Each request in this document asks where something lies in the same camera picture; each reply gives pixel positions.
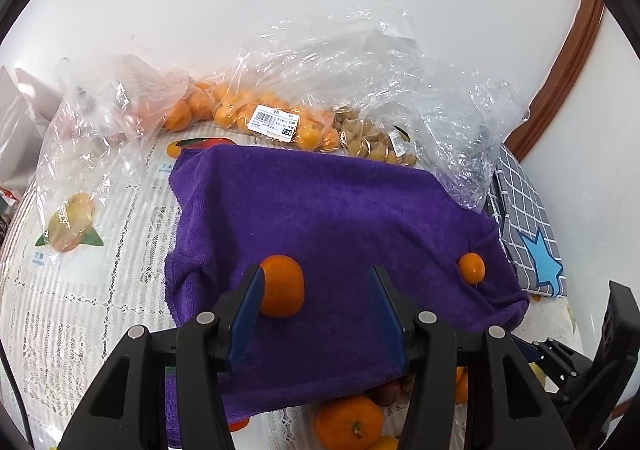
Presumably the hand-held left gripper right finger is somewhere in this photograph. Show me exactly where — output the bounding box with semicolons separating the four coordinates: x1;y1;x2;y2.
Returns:
369;265;576;450

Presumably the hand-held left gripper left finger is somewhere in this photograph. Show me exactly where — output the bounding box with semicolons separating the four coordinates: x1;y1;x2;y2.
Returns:
57;264;265;450

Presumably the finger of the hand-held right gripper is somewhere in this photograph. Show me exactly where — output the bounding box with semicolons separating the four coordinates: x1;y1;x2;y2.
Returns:
594;280;640;378
515;337;595;393

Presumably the mandarin orange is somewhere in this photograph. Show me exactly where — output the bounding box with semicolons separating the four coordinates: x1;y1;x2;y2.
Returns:
257;254;306;318

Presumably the dark purple fruit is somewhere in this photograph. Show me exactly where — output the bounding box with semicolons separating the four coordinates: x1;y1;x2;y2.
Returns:
367;380;403;408

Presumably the oval kumquat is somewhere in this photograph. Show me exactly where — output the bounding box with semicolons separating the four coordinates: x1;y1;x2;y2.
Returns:
458;253;487;287

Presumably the large orange with stem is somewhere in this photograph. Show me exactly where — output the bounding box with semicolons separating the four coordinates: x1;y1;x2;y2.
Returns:
314;395;385;450

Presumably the purple towel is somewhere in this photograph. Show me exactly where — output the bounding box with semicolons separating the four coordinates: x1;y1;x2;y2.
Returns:
164;144;531;446

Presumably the fruit printed tablecloth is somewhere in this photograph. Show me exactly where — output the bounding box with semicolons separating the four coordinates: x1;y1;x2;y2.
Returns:
0;130;586;450

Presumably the grey checked star cushion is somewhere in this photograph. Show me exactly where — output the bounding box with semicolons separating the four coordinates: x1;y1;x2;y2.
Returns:
485;143;566;298

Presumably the clear bag of nuts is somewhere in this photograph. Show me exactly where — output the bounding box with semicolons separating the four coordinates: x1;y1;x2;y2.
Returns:
332;105;418;166

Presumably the labelled bag of oranges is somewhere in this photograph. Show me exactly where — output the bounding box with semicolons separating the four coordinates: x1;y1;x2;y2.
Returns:
212;80;341;151

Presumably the large clear plastic bag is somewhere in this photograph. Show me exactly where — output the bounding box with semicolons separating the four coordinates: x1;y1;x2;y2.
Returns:
240;0;531;211

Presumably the translucent white bag of oranges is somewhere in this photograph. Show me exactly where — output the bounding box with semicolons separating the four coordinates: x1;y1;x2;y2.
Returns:
40;55;213;251

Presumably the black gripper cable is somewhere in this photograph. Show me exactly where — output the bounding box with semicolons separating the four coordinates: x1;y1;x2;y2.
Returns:
0;345;36;450

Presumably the brown wooden door frame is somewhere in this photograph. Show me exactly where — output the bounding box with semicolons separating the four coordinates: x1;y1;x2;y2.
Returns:
505;0;606;161

